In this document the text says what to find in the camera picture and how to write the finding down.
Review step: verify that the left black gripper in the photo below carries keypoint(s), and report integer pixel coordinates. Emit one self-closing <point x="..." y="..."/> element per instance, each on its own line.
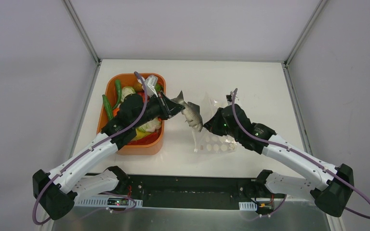
<point x="164" y="105"/>

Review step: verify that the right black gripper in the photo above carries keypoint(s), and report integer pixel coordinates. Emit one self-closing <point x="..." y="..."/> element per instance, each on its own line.
<point x="213" y="121"/>

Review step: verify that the clear dotted zip bag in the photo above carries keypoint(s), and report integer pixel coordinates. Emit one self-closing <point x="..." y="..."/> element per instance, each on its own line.
<point x="206" y="142"/>

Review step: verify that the grey toy fish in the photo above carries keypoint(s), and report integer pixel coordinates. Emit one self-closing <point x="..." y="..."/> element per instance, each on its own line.
<point x="191" y="112"/>

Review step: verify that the brown potato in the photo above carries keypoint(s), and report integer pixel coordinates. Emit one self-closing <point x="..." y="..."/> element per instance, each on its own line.
<point x="138" y="87"/>

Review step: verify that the long green cucumber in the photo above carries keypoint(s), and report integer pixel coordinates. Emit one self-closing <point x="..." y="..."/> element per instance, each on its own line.
<point x="107" y="107"/>

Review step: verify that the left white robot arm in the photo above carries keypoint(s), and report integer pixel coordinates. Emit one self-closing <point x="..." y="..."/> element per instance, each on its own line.
<point x="58" y="190"/>

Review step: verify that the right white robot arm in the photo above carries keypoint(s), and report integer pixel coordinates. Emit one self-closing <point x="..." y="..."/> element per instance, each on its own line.
<point x="320" y="182"/>

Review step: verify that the orange plastic tub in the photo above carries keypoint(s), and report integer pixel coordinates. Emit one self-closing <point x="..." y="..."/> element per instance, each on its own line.
<point x="149" y="145"/>

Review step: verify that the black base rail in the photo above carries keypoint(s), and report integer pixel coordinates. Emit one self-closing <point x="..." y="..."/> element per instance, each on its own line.
<point x="193" y="192"/>

